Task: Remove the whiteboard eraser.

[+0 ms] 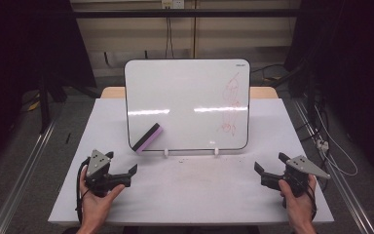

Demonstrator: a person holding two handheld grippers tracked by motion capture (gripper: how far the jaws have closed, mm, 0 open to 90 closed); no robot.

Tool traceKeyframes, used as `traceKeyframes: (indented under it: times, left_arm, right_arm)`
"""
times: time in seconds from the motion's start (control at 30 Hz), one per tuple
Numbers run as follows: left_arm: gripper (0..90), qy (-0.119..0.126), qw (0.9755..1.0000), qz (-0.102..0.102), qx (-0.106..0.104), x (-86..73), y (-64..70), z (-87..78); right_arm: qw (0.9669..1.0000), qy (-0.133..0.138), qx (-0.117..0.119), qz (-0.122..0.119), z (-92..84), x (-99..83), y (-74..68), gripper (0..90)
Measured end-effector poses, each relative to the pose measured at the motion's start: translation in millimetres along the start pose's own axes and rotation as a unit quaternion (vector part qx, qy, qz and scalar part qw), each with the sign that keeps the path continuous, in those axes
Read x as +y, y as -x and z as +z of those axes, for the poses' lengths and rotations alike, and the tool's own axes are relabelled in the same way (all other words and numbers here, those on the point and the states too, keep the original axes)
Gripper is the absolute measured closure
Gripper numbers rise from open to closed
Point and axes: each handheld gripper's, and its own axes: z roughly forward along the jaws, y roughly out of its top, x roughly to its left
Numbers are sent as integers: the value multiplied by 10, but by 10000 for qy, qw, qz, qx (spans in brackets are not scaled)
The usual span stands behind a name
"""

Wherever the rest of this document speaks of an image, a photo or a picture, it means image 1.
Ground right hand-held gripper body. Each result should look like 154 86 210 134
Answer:
283 154 332 198

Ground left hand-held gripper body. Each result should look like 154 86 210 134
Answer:
84 149 115 198

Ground purple and black board eraser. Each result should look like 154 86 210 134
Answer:
131 122 164 154

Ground white whiteboard with black rim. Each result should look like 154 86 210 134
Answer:
124 58 251 152

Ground person's left hand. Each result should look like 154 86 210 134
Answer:
79 165 127 229

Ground person's right hand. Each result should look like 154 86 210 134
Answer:
278 175 318 229

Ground white power plug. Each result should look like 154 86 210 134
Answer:
316 137 330 154

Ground white table cover sheet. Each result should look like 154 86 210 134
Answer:
48 97 335 226

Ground black metal stand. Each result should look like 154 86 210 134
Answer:
38 73 53 135

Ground dark curtain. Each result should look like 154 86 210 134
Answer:
0 0 97 183
283 0 374 186

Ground black horizontal metal bar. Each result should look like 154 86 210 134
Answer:
72 8 302 20

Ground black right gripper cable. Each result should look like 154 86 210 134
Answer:
306 183 318 222

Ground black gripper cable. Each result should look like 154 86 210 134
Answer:
75 157 91 223
306 183 318 222

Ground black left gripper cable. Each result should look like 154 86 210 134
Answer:
75 157 91 223

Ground silver metal floor rail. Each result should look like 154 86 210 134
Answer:
292 97 374 234
0 119 56 234

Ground white cable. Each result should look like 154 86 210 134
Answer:
314 106 359 177

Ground black floor cable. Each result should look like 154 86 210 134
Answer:
250 63 287 83

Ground black hanging cable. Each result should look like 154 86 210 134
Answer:
165 17 176 59

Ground white wall socket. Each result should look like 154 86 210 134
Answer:
161 0 186 10

